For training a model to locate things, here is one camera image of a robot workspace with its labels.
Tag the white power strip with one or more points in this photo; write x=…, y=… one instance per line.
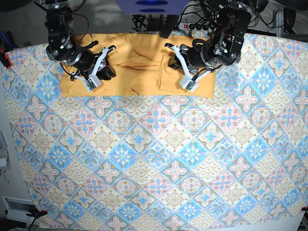
x=201, y=26

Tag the white device at left edge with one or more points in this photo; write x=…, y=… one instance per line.
x=4, y=156

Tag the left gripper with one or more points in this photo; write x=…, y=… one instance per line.
x=196, y=56

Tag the yellow T-shirt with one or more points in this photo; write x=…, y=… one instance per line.
x=140, y=61

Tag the orange black clamp lower left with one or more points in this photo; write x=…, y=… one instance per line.
x=36, y=214

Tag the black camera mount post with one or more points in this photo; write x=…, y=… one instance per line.
x=168, y=26

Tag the patterned blue tablecloth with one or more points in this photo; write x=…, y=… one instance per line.
x=167, y=162

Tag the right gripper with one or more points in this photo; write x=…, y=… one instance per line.
x=85, y=61

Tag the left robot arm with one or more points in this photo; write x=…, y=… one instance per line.
x=228, y=20

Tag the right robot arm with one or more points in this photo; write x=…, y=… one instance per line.
x=63, y=48

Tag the blue handled clamp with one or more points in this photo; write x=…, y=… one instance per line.
x=8, y=40

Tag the red black clamp upper left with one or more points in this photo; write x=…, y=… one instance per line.
x=4, y=59

